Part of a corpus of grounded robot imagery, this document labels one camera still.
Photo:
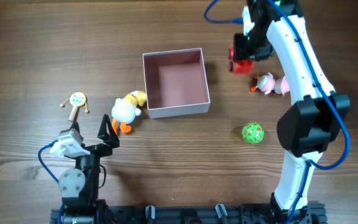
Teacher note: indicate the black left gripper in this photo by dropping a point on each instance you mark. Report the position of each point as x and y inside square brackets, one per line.
[95, 149]

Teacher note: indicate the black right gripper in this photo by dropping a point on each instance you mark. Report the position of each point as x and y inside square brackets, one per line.
[241, 45]

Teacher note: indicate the red toy fire truck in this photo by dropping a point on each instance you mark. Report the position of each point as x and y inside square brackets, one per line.
[242, 67]

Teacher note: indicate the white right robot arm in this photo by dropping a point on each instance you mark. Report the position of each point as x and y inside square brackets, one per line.
[312, 132]

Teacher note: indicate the yellow wooden rattle drum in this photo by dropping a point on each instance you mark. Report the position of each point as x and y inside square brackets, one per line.
[77, 100]

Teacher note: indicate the white plush duck yellow hat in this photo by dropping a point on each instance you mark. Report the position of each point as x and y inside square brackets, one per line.
[126, 109]

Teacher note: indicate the pink cardboard box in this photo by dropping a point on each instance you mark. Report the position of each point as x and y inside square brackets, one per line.
[176, 83]

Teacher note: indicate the green numbered ball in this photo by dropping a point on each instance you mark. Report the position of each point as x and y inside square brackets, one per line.
[253, 133]

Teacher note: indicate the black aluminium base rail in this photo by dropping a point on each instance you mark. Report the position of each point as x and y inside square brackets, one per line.
[245, 213]

